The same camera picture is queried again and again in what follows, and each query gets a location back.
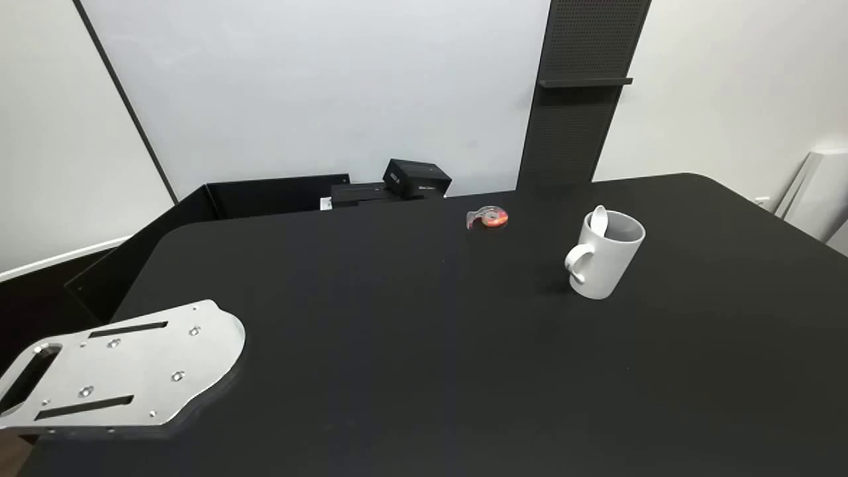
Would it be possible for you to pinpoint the white plastic spoon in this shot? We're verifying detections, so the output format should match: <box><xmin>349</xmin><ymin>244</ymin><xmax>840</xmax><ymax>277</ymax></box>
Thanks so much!
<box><xmin>588</xmin><ymin>204</ymin><xmax>610</xmax><ymax>235</ymax></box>

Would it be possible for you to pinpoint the grey ceramic mug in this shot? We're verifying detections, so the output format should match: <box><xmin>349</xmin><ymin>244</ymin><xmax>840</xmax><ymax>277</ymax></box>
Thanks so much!
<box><xmin>561</xmin><ymin>210</ymin><xmax>647</xmax><ymax>300</ymax></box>

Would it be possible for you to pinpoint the small black box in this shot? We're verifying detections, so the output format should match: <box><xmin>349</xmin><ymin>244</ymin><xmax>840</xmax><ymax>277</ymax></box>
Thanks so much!
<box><xmin>384</xmin><ymin>159</ymin><xmax>450</xmax><ymax>198</ymax></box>

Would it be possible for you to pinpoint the orange tape roll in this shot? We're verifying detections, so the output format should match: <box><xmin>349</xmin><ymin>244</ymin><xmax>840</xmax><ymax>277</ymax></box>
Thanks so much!
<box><xmin>467</xmin><ymin>204</ymin><xmax>510</xmax><ymax>231</ymax></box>

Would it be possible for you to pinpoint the large whiteboard panel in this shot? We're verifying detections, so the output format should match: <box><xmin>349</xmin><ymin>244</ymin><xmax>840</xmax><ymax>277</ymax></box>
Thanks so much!
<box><xmin>79</xmin><ymin>0</ymin><xmax>552</xmax><ymax>195</ymax></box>

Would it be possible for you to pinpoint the black vertical pillar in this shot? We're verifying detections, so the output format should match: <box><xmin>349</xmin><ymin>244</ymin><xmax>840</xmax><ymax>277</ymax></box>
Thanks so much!
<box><xmin>516</xmin><ymin>0</ymin><xmax>653</xmax><ymax>191</ymax></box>

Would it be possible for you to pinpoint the black side table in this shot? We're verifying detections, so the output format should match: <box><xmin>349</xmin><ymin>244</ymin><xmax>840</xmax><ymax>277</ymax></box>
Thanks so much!
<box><xmin>67</xmin><ymin>174</ymin><xmax>392</xmax><ymax>321</ymax></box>

